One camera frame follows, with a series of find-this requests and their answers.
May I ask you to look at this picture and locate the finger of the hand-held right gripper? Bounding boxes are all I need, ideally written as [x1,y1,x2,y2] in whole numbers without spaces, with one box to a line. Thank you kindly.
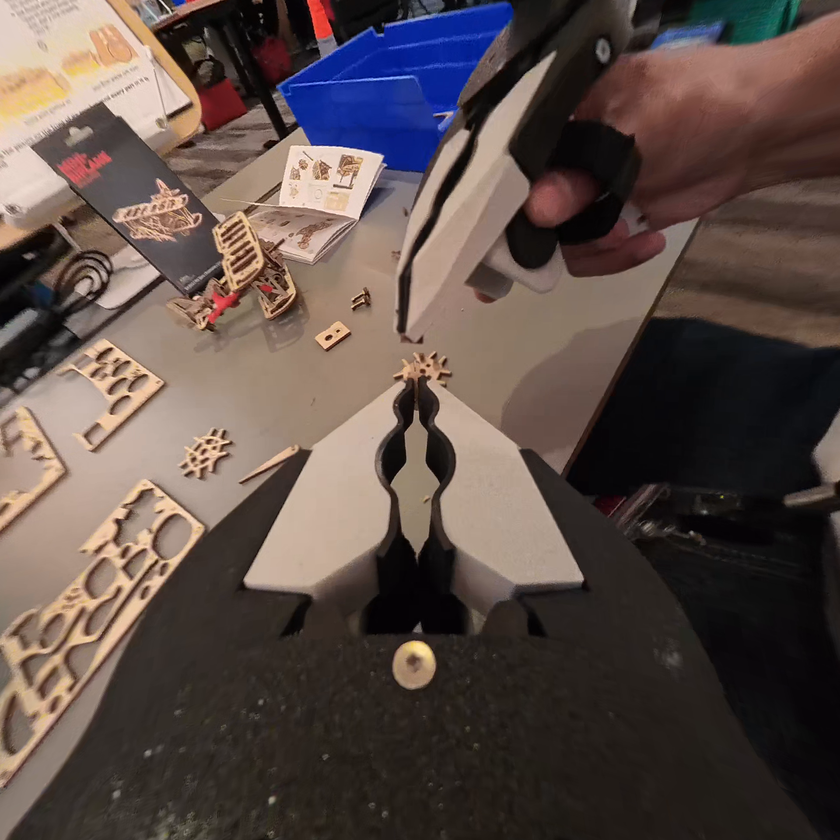
[394,115,476,332]
[394,51,560,343]

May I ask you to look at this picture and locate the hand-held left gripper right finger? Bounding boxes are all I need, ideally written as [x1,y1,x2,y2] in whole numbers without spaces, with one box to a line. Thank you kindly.
[417,381,585,634]

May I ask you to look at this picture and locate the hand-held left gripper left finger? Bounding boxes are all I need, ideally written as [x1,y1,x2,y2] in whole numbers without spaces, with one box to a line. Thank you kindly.
[243,381,421,634]

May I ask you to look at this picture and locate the wooden gear part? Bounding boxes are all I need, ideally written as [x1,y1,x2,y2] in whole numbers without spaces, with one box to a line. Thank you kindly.
[392,351,453,389]

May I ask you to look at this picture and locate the grey desk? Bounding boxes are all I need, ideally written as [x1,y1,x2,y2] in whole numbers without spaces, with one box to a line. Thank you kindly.
[0,128,700,840]

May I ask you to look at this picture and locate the person's right hand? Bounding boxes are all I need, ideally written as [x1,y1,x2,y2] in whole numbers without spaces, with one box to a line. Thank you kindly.
[474,41,770,303]

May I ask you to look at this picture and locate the wooden stick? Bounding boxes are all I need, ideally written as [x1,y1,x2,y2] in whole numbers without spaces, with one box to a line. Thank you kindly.
[238,445,301,485]

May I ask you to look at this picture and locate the blue plastic bin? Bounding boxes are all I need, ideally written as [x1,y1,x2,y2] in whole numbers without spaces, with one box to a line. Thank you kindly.
[277,2,516,173]

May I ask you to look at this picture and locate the instruction booklet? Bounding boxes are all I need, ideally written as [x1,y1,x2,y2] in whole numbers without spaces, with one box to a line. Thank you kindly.
[222,144,386,265]

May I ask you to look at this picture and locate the wooden web wheel part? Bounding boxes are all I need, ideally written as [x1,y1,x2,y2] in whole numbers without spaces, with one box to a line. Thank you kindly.
[178,429,232,479]

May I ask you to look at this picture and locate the large wooden part sheet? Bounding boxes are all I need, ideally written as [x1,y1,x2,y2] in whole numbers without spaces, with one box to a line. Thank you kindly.
[0,479,206,788]

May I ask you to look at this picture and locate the clear badge holder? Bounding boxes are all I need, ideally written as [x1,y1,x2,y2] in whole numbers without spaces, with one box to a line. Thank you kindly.
[594,484,788,546]

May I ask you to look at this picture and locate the orange traffic cone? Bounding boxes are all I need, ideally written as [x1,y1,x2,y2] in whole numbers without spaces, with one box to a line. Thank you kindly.
[307,0,340,59]

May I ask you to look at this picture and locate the wooden part sheet oval holes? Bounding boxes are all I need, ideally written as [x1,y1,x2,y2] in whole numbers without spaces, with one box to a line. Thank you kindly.
[58,339,165,452]

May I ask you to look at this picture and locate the wooden biplane model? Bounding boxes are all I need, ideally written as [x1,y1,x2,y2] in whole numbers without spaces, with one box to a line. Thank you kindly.
[165,211,299,332]

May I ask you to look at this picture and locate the red bag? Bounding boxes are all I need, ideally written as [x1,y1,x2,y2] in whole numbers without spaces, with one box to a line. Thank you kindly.
[197,79,249,131]

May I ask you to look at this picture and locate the black chair seat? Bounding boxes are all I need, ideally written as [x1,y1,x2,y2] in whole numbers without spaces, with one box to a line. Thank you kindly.
[567,318,840,500]

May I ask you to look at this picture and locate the notched wooden part sheet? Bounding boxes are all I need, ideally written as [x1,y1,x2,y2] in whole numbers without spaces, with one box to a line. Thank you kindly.
[0,407,67,534]

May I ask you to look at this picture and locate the person's dark trousers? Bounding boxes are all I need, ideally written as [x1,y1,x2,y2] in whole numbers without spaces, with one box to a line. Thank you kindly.
[640,518,840,840]

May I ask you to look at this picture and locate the person's white t-shirt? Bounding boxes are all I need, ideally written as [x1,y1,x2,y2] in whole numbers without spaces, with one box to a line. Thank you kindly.
[810,427,840,487]

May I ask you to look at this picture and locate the black model kit box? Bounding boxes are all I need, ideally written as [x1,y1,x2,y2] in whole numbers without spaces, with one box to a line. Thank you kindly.
[31,103,224,296]

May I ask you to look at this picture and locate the wooden instruction board stand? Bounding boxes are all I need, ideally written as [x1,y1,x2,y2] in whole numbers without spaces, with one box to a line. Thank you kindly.
[0,0,201,309]

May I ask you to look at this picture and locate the black lanyard strap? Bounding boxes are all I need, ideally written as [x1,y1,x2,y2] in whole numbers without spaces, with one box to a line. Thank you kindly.
[781,479,840,514]

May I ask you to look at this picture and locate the black cable bundle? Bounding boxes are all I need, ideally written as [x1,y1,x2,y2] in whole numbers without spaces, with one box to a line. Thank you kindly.
[0,249,116,388]

